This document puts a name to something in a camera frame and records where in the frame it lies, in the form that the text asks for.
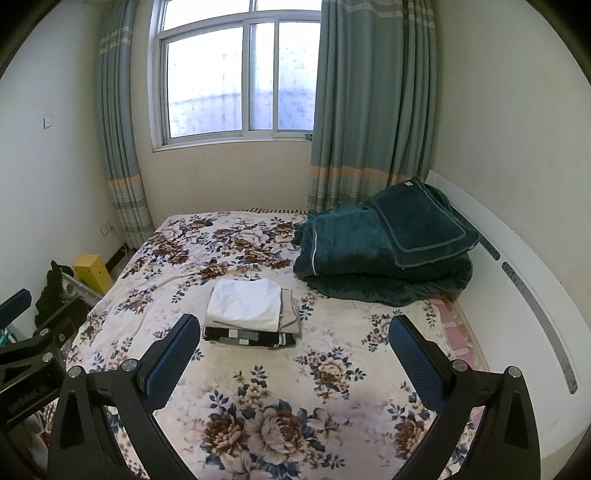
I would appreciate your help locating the white garment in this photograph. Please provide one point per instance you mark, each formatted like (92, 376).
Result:
(244, 302)

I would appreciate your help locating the floral bed blanket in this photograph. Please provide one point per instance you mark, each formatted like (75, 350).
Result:
(277, 378)

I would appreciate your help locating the yellow box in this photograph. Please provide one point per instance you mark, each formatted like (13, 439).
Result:
(94, 272)

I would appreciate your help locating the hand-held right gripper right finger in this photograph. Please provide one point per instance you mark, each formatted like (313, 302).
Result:
(415, 364)

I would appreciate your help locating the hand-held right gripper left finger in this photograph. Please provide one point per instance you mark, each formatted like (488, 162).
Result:
(173, 360)

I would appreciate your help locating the dark green pillow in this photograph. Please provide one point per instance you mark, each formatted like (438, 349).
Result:
(415, 221)

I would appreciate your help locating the black patterned garment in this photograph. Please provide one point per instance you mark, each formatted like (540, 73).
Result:
(249, 338)

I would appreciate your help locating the dark green quilt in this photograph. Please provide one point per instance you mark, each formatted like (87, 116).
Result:
(351, 258)

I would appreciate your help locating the beige garment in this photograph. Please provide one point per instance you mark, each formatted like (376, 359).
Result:
(290, 314)

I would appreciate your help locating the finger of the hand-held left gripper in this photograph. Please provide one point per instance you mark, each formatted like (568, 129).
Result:
(16, 304)
(55, 325)

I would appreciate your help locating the white wall socket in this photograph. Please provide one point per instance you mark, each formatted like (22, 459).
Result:
(106, 228)

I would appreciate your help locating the window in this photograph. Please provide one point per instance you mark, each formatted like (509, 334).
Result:
(203, 83)

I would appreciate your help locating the black cloth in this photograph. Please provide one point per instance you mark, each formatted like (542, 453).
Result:
(51, 286)

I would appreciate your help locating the silver metal frame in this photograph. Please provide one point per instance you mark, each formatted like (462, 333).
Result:
(76, 288)

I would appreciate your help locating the white headboard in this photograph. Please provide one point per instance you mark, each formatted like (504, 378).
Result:
(508, 295)

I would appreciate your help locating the pink bed sheet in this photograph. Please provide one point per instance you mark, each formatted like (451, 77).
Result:
(455, 332)

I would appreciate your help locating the teal striped curtain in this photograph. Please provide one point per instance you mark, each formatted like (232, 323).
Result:
(369, 92)
(117, 138)

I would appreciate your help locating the white wall switch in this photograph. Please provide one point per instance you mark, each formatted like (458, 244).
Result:
(47, 121)

